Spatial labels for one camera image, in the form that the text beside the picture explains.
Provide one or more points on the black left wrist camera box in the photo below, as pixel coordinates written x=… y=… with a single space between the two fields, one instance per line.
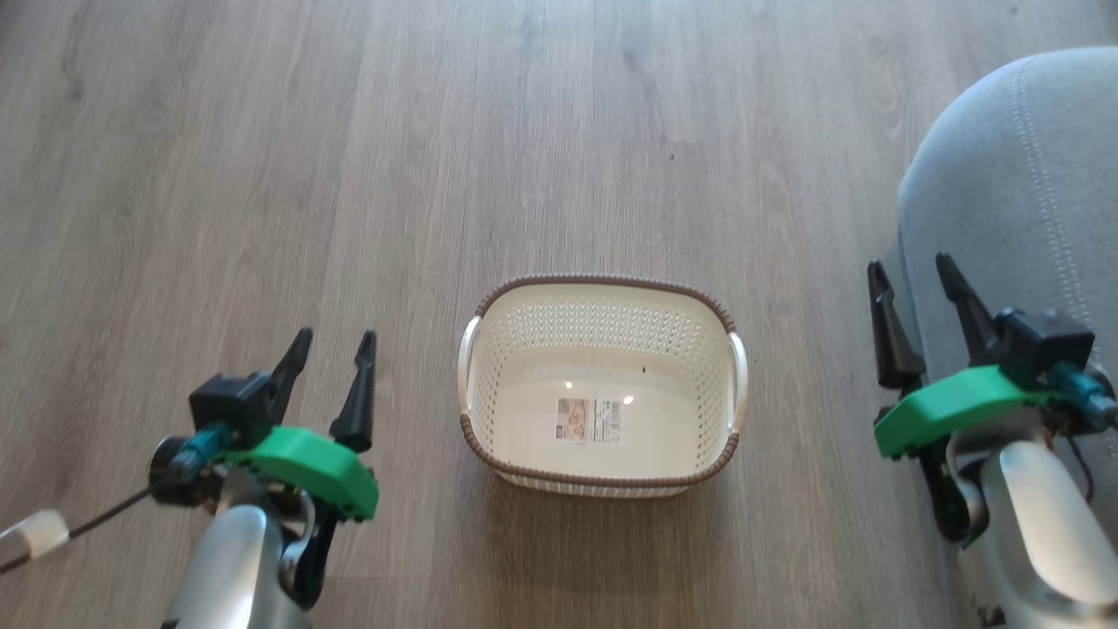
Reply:
x=234 y=406

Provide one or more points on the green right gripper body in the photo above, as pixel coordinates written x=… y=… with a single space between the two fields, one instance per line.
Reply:
x=952 y=404

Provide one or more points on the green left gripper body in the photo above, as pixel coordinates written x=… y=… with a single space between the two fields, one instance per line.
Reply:
x=314 y=467

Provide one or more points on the printed basket label sticker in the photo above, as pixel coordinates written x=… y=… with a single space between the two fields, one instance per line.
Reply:
x=590 y=420

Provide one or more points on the white plastic laundry basket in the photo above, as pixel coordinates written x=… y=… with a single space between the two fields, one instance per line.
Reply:
x=603 y=437

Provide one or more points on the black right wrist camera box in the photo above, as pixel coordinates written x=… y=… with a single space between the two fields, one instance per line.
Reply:
x=1044 y=345

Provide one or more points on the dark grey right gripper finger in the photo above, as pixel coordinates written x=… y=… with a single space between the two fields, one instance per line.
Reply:
x=889 y=341
x=965 y=306

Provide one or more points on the grey fabric sofa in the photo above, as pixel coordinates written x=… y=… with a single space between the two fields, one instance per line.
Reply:
x=1022 y=218

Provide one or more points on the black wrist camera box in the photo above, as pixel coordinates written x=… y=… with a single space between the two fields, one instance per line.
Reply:
x=1044 y=345
x=234 y=406

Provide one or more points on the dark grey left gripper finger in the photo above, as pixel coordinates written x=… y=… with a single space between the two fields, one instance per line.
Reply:
x=356 y=397
x=293 y=371

